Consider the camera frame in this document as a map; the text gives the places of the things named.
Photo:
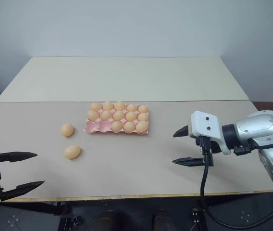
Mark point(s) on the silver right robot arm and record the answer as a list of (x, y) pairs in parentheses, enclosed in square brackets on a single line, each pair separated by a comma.
[(259, 126)]

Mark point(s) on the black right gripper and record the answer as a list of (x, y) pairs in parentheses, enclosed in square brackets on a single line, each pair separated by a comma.
[(216, 147)]

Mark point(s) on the pink egg carton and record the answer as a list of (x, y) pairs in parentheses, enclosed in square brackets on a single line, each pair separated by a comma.
[(93, 126)]

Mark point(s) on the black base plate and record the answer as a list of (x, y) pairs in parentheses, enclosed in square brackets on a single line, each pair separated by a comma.
[(14, 217), (244, 211)]

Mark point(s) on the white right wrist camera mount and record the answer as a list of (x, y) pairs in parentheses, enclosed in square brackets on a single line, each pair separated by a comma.
[(205, 125)]

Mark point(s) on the loose brown egg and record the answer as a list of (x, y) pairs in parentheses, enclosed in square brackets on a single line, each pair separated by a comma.
[(72, 152), (67, 130)]

